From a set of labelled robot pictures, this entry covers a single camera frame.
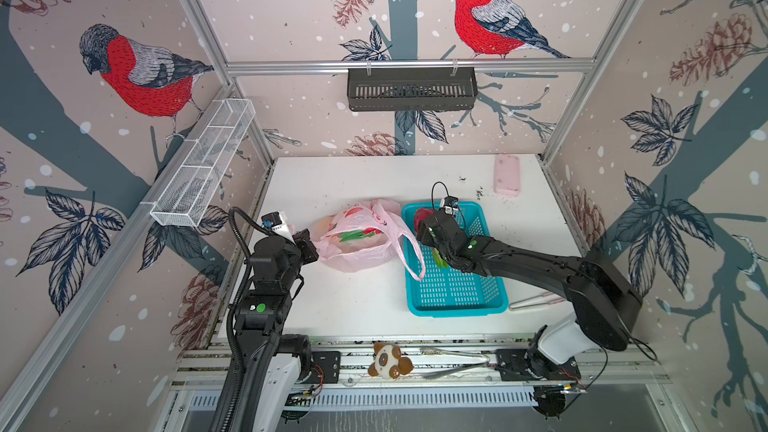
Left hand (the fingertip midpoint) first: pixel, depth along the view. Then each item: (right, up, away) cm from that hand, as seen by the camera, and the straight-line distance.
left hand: (306, 230), depth 74 cm
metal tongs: (+34, -32, +3) cm, 47 cm away
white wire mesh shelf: (-29, +12, 0) cm, 32 cm away
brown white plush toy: (+21, -32, -2) cm, 39 cm away
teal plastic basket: (+39, -20, +12) cm, 45 cm away
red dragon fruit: (+31, +2, +17) cm, 35 cm away
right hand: (+31, -2, +14) cm, 35 cm away
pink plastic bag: (+13, -6, +22) cm, 26 cm away
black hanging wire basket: (+29, +45, +33) cm, 63 cm away
